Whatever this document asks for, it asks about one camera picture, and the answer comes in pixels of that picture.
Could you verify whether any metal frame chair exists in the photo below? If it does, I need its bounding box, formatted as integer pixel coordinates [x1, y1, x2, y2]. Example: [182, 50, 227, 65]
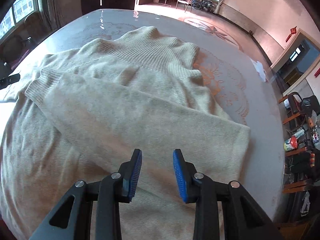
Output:
[175, 0, 193, 12]

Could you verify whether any beige knit sweater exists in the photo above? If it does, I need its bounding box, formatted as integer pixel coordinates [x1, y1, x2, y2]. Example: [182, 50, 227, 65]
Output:
[1, 27, 250, 239]

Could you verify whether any white paper sheet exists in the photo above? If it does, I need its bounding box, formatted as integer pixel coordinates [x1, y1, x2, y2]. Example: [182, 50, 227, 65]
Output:
[251, 59, 267, 82]

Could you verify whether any colourful snack bag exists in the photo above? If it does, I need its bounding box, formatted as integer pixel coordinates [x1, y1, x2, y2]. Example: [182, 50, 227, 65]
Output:
[284, 135, 298, 152]

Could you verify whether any black bicycle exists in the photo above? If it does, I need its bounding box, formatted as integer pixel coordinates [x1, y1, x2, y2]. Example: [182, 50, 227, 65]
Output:
[191, 0, 215, 13]

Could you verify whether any red Chinese knot ornament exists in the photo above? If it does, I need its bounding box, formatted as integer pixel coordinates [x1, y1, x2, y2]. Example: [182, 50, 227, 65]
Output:
[285, 26, 297, 43]

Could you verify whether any wooden shelf rack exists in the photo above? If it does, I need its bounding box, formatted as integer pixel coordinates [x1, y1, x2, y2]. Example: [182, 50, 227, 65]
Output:
[278, 92, 319, 193]

